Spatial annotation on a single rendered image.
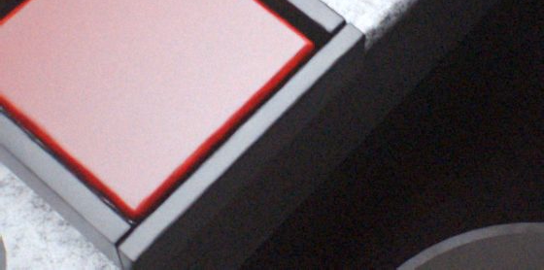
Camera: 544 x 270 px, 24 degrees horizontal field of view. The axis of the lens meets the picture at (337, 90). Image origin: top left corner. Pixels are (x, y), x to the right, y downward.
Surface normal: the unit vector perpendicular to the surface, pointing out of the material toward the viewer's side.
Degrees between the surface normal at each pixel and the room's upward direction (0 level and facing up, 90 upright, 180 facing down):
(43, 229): 0
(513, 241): 87
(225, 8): 0
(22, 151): 0
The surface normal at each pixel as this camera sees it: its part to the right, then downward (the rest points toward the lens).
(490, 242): 0.23, 0.84
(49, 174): 0.03, -0.47
